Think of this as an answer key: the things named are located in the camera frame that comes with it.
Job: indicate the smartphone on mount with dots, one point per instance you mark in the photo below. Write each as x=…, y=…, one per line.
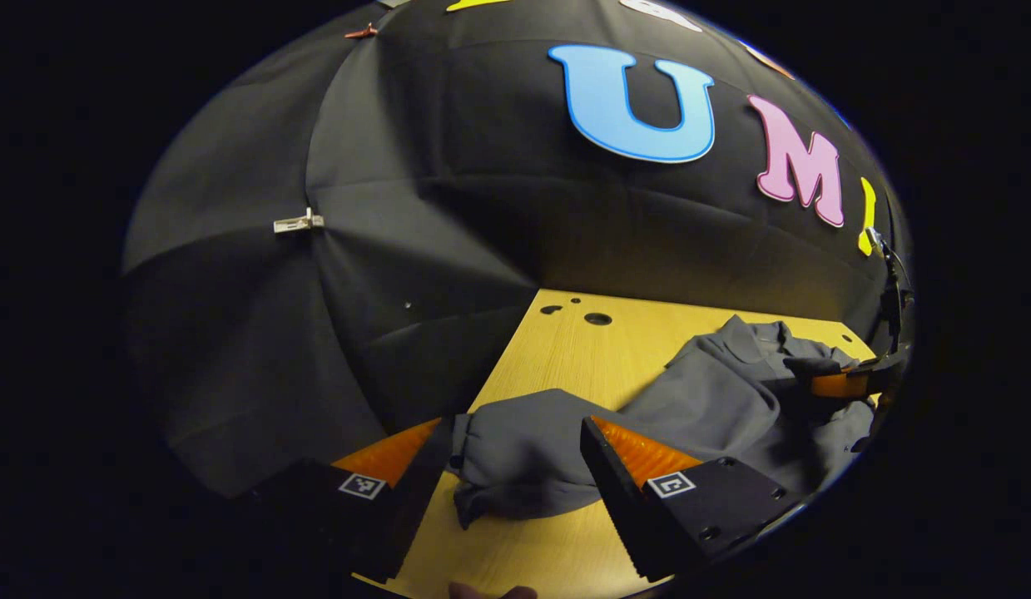
x=873, y=239

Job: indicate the black backdrop cloth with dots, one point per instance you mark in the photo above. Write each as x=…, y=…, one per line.
x=448, y=166

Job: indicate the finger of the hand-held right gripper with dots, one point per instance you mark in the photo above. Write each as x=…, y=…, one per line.
x=840, y=384

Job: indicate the silver spring clip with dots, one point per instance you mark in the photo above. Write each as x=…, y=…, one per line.
x=299, y=223

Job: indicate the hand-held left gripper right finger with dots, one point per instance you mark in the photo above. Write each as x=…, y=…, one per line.
x=619, y=507

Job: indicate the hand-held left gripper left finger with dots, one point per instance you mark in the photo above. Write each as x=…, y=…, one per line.
x=415, y=499

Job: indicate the copper spring clip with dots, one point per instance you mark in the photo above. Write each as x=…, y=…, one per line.
x=361, y=32

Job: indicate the grey button shirt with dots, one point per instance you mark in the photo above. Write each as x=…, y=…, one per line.
x=731, y=408

